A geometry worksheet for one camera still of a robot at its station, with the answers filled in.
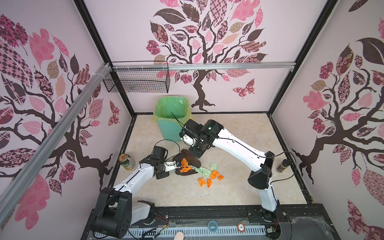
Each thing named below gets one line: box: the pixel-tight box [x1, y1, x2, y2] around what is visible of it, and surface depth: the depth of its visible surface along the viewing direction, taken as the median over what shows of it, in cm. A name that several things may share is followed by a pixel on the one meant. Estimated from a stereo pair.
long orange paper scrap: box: [179, 157, 193, 173], surface depth 90 cm
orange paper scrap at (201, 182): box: [198, 177, 206, 187], surface depth 85 cm
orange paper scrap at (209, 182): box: [206, 178, 213, 189], surface depth 86 cm
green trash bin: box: [153, 96, 193, 142], surface depth 97 cm
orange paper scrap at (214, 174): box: [210, 170, 220, 180], surface depth 89 cm
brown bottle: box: [276, 159, 291, 173], surface depth 86 cm
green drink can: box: [118, 153, 136, 171], surface depth 85 cm
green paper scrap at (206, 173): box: [202, 168, 211, 178], surface depth 89 cm
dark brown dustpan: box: [172, 153, 198, 176], surface depth 89 cm
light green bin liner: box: [152, 96, 194, 124], surface depth 98 cm
